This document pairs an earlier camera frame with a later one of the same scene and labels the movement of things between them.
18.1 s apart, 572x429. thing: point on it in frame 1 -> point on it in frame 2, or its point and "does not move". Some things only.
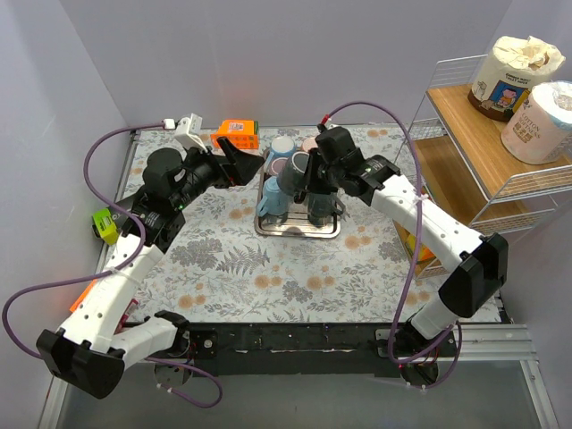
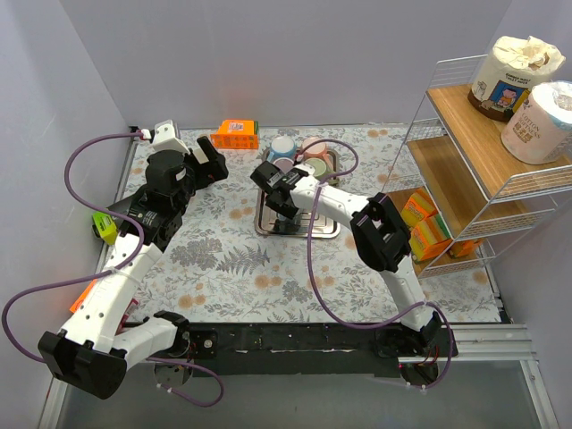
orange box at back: (242, 133) does not move
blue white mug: (281, 147) does not move
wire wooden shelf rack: (456, 155) does not move
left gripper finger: (228, 149) -> (205, 143)
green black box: (104, 226) does not move
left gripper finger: (244, 168) -> (218, 169)
